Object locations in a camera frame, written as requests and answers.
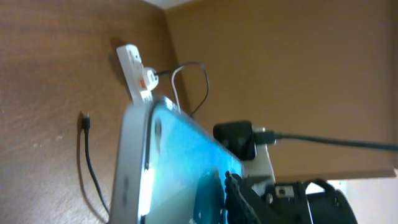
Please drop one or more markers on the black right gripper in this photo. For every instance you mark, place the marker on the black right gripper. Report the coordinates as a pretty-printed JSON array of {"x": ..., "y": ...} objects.
[{"x": 314, "y": 201}]

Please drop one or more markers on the white charger plug adapter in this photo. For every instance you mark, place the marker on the white charger plug adapter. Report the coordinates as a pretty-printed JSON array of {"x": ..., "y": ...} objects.
[{"x": 148, "y": 80}]

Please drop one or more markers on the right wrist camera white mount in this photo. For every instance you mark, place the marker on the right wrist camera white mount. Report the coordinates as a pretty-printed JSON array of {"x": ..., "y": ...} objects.
[{"x": 249, "y": 145}]

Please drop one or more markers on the blue Galaxy smartphone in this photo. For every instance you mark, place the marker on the blue Galaxy smartphone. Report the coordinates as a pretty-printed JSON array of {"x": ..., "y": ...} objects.
[{"x": 168, "y": 168}]

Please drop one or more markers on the white power strip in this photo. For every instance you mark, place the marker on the white power strip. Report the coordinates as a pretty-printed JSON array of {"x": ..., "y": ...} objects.
[{"x": 133, "y": 71}]

